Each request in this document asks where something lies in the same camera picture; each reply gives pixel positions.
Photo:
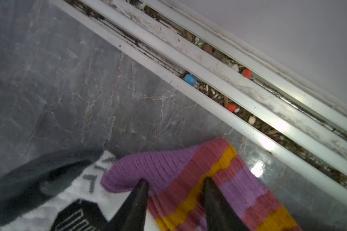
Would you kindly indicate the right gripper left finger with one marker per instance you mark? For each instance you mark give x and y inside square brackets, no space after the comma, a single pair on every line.
[131,215]

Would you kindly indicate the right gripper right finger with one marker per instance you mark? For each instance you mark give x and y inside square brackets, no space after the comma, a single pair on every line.
[218,212]

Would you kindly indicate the white sport sock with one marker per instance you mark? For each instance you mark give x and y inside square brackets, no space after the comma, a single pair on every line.
[59,191]

